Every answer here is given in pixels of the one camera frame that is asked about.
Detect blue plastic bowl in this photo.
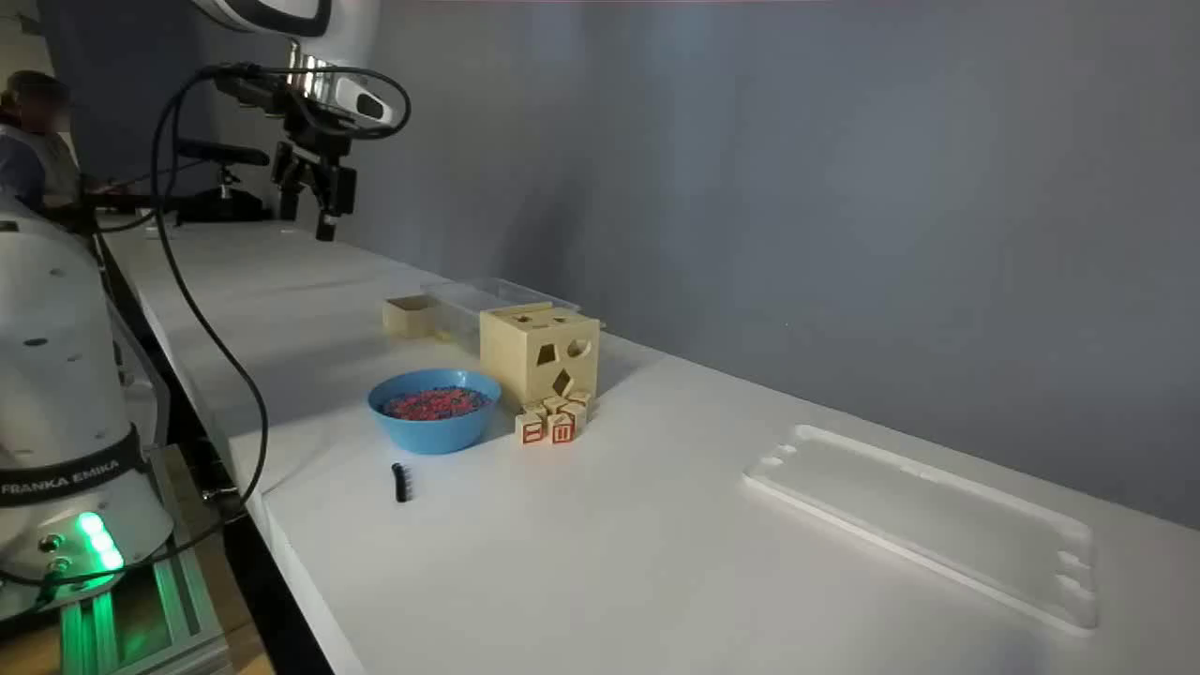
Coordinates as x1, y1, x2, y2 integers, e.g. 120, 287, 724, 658
365, 362, 505, 456

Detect clear plastic tote lid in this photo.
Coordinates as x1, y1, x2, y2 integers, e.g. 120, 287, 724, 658
744, 418, 1107, 636

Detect robot mounting base plate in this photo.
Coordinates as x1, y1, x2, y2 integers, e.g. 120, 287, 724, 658
0, 545, 231, 675

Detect open wooden box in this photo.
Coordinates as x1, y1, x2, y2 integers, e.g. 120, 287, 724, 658
377, 292, 446, 341

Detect wooden shape sorter cube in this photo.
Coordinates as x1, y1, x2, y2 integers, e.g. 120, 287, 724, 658
477, 300, 602, 411

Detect long black camera cable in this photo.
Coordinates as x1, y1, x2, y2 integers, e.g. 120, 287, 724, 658
32, 60, 419, 585

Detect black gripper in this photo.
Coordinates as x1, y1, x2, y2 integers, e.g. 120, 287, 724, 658
271, 120, 365, 242

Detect red beads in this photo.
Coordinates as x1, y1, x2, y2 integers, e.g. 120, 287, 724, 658
377, 383, 486, 425

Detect seated person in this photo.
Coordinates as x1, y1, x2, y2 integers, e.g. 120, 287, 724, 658
0, 68, 85, 216

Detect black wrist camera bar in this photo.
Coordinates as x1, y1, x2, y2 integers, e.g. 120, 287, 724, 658
205, 60, 317, 112

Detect small wooden letter block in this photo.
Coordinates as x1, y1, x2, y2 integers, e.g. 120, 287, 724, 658
545, 401, 582, 448
515, 403, 554, 448

